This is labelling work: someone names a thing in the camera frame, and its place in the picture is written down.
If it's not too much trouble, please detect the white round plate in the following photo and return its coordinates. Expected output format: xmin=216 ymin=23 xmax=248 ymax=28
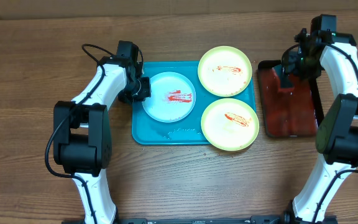
xmin=142 ymin=72 xmax=196 ymax=123

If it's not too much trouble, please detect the dark red black-rimmed tray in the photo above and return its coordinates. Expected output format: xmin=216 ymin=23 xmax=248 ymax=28
xmin=257 ymin=60 xmax=324 ymax=138

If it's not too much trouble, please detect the teal plastic tray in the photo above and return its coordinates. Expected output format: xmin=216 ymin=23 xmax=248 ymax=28
xmin=132 ymin=61 xmax=256 ymax=145

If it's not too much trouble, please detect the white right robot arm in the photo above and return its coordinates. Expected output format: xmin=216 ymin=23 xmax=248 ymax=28
xmin=278 ymin=14 xmax=358 ymax=223

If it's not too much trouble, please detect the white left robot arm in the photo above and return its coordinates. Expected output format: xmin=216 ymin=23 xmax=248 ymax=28
xmin=45 ymin=40 xmax=151 ymax=223

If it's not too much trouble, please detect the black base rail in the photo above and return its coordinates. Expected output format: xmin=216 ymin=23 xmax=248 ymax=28
xmin=61 ymin=214 xmax=338 ymax=224

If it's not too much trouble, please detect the yellow-green plate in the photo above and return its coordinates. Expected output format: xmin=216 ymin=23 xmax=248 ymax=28
xmin=198 ymin=46 xmax=252 ymax=97
xmin=201 ymin=98 xmax=260 ymax=151

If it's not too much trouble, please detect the orange sponge with dark scourer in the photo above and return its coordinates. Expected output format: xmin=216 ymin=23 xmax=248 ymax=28
xmin=273 ymin=64 xmax=294 ymax=93

